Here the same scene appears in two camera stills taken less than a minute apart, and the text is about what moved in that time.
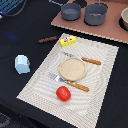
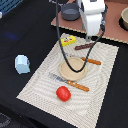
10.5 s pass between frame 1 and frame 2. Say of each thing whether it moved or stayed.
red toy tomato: stayed
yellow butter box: stayed
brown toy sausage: moved
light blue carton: stayed
